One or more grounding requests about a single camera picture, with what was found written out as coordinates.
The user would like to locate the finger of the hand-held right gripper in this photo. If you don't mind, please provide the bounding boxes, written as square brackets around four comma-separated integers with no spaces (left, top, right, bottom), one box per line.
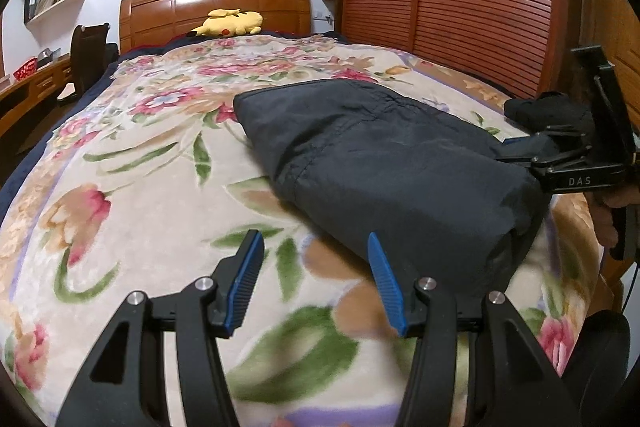
[501,125,594,176]

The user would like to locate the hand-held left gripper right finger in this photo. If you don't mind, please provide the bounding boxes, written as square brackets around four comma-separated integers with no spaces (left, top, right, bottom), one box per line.
[366,231,566,427]

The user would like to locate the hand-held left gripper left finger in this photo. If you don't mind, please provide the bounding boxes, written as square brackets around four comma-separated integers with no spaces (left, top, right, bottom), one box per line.
[55,229,265,427]

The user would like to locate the black jacket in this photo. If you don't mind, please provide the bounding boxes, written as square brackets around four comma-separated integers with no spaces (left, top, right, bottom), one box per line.
[233,79,549,289]

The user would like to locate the person's right hand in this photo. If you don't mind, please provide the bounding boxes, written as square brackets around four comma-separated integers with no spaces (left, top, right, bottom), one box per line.
[590,189,640,250]

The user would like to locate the dark cloth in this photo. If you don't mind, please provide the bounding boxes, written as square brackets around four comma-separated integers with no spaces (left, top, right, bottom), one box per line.
[503,91,596,138]

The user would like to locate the floral blanket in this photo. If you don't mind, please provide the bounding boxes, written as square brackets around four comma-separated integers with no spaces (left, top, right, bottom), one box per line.
[0,34,623,427]

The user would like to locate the yellow plush toy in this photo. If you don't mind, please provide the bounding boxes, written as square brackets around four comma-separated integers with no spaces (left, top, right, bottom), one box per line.
[187,8,264,39]

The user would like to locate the dark brown chair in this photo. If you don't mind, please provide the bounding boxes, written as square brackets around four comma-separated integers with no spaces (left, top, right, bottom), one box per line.
[56,23,120,104]

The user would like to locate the wooden bed headboard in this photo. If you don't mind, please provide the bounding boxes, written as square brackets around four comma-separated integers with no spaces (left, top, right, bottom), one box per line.
[119,0,312,56]

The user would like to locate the wooden desk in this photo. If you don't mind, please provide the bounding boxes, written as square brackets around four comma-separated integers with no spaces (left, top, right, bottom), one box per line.
[0,54,77,145]

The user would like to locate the red basket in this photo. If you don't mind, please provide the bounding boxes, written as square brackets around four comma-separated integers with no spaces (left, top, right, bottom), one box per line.
[10,59,39,81]

